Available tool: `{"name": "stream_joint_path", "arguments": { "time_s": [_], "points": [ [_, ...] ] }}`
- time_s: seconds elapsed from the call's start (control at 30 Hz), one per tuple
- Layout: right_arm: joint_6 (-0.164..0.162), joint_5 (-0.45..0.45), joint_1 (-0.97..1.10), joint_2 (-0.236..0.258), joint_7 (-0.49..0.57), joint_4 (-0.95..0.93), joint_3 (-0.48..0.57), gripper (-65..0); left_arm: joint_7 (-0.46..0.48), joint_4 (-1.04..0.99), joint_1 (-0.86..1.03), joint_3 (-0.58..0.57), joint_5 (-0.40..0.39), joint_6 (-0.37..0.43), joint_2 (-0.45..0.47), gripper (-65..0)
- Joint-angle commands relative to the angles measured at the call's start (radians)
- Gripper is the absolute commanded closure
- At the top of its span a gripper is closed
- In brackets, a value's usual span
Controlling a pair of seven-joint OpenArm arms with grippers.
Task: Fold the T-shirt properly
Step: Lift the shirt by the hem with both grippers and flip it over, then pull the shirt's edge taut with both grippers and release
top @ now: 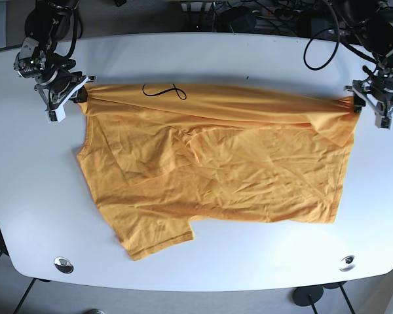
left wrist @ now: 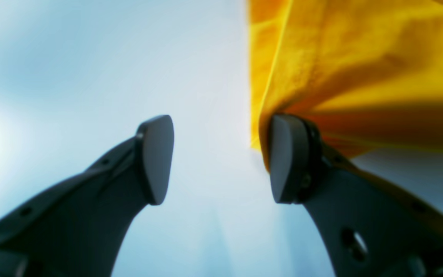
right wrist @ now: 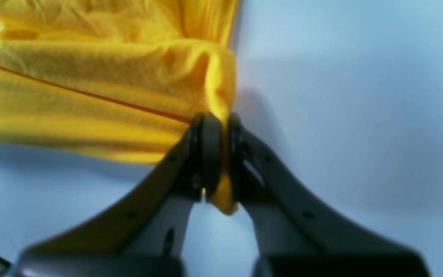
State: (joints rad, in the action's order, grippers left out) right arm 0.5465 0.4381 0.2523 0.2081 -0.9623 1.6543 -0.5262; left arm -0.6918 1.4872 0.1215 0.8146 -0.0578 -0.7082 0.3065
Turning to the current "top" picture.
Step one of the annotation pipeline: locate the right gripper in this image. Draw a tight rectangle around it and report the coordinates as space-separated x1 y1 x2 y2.
14 37 96 113

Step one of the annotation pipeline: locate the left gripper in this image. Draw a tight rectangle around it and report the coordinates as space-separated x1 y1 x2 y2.
345 49 393 117

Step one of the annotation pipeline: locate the yellow printed T-shirt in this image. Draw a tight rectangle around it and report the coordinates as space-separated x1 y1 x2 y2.
77 84 360 261

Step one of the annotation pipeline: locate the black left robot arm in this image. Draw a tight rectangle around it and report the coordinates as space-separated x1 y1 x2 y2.
303 1 393 129

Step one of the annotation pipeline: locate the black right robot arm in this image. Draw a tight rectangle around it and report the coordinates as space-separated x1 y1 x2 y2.
14 1 96 122

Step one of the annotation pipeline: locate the black electronics box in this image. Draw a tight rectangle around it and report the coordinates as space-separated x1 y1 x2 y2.
296 11 337 41

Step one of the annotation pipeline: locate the black power adapter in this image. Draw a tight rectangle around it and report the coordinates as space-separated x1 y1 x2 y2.
214 7 257 33

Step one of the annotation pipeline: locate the right chrome table grommet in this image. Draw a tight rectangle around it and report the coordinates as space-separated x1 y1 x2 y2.
339 255 356 272

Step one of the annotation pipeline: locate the chrome table grommet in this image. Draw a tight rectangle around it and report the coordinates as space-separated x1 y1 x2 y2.
54 256 74 274
339 255 356 272

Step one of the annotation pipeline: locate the left chrome table grommet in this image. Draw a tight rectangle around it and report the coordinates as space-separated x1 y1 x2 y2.
54 256 74 274

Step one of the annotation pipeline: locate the black round stand base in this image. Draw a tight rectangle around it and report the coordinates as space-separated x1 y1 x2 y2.
292 285 324 307

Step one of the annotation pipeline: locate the grey sneaker shoe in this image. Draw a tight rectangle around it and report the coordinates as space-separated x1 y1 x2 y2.
84 309 105 314

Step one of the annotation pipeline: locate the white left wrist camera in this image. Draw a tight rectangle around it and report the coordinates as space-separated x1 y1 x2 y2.
375 114 392 130

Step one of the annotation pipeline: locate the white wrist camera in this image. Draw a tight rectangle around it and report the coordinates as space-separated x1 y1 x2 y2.
47 107 66 123
375 114 392 130

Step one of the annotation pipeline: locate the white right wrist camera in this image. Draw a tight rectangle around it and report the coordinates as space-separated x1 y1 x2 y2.
47 107 66 123

